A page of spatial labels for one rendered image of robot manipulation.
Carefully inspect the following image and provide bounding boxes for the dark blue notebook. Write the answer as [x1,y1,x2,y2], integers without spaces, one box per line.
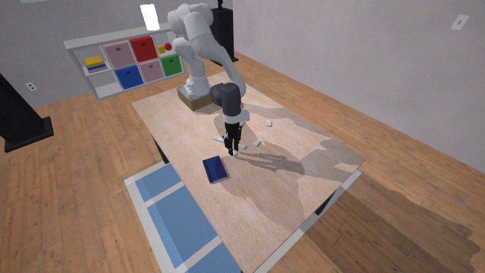
[203,156,228,183]

